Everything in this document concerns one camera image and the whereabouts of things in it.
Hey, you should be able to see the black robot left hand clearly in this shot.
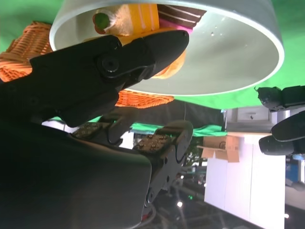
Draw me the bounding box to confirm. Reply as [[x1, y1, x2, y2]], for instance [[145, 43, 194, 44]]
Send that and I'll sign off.
[[254, 85, 305, 156]]

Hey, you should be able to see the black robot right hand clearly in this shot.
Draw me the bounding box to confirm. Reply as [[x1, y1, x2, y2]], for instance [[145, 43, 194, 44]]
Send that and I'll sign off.
[[0, 31, 194, 229]]

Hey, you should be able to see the grey round bowl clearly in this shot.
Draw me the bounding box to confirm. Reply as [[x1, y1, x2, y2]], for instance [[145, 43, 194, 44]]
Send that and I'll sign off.
[[49, 0, 285, 96]]

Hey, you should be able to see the striped ring bread with hole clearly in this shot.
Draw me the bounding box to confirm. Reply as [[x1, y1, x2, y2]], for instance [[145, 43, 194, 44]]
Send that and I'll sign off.
[[83, 26, 187, 80]]

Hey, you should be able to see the orange wicker basket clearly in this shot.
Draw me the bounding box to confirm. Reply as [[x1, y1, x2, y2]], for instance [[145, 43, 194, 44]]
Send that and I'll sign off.
[[0, 21, 175, 110]]

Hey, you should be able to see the chocolate layered cake slice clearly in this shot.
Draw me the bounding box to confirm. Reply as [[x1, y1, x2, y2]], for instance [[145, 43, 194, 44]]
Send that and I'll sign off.
[[157, 4, 207, 29]]

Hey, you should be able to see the grey drawer cabinet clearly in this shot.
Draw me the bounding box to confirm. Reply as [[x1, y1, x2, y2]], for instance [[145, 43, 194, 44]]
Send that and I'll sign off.
[[226, 106, 279, 132]]

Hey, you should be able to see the brown cardboard box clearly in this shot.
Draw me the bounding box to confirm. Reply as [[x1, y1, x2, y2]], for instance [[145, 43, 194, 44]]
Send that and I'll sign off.
[[197, 135, 240, 163]]

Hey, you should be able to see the green tablecloth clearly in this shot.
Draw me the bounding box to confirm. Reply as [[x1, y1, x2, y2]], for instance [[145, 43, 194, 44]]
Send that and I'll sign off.
[[0, 0, 305, 110]]

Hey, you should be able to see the green leafy plant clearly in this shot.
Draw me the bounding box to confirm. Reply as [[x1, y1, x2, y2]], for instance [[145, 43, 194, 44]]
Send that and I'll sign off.
[[185, 137, 207, 167]]

